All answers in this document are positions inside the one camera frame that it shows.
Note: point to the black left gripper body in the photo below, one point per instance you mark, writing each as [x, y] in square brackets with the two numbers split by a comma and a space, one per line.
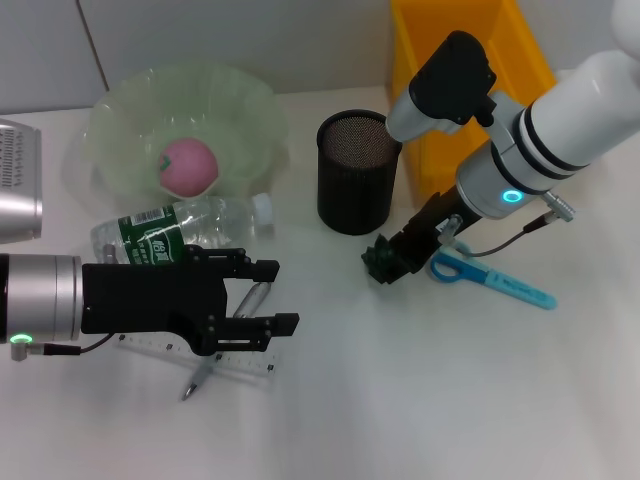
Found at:
[145, 297]

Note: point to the yellow plastic bin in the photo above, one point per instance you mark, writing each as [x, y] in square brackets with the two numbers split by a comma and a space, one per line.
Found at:
[407, 50]

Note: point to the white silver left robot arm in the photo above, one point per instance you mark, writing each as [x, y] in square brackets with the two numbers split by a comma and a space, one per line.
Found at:
[40, 300]

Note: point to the blue scissors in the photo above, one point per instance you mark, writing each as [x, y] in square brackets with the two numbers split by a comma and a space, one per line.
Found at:
[520, 290]

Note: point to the silver ballpoint pen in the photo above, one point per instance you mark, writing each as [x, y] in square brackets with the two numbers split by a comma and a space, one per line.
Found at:
[250, 300]

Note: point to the clear plastic ruler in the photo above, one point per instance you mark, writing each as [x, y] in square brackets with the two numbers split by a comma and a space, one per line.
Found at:
[250, 365]

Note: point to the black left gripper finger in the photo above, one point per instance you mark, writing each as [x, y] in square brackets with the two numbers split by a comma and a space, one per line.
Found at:
[250, 332]
[245, 267]

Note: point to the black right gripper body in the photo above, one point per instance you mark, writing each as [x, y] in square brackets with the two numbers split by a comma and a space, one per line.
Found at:
[435, 225]

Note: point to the black mesh pen holder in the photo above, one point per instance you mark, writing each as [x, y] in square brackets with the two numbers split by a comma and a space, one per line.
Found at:
[350, 200]

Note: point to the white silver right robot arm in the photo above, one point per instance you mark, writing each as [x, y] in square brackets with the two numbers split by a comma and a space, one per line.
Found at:
[575, 115]

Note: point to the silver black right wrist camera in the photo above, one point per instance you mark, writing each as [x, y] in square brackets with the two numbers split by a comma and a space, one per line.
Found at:
[450, 85]

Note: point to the clear green-label water bottle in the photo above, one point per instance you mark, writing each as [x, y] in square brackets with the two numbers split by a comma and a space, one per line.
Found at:
[210, 217]

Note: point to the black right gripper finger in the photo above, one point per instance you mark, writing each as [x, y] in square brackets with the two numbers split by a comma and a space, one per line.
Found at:
[397, 245]
[410, 265]

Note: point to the pink toy peach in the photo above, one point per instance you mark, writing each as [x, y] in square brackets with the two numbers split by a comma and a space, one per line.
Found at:
[187, 167]

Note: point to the translucent green fruit plate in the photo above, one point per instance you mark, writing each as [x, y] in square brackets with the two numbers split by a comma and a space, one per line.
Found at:
[125, 115]

